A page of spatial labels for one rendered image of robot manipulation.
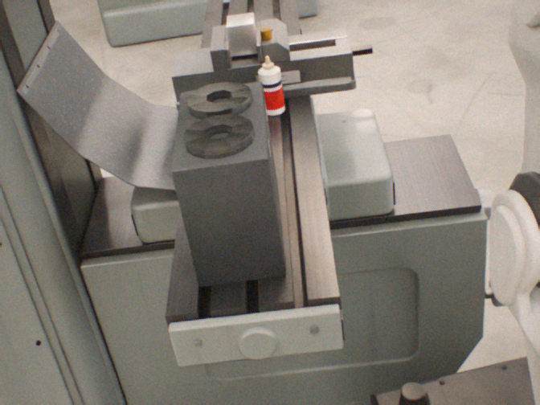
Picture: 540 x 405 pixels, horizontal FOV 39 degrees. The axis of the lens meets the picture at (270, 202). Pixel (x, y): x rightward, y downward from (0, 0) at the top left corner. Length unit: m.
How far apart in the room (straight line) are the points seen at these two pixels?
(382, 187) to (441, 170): 0.20
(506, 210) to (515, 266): 0.06
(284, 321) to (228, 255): 0.11
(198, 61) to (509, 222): 0.81
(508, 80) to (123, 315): 2.39
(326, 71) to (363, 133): 0.16
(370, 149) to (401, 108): 1.87
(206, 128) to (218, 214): 0.11
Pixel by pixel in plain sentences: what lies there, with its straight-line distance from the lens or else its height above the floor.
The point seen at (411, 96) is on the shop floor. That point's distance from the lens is 3.45.
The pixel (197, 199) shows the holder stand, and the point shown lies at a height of 1.07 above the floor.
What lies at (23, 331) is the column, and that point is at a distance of 1.57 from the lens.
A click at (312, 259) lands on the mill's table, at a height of 0.92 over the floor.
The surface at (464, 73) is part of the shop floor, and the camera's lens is 3.63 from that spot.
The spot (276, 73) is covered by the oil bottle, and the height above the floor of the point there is 1.01.
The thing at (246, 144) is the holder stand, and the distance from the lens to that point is 0.94.
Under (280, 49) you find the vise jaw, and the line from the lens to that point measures 1.44.
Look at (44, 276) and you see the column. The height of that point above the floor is 0.73.
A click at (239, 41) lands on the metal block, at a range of 1.46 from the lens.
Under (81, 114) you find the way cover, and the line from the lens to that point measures 1.46.
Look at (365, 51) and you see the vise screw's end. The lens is 1.51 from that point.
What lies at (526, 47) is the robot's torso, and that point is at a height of 1.25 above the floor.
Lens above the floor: 1.58
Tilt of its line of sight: 34 degrees down
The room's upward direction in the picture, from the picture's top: 9 degrees counter-clockwise
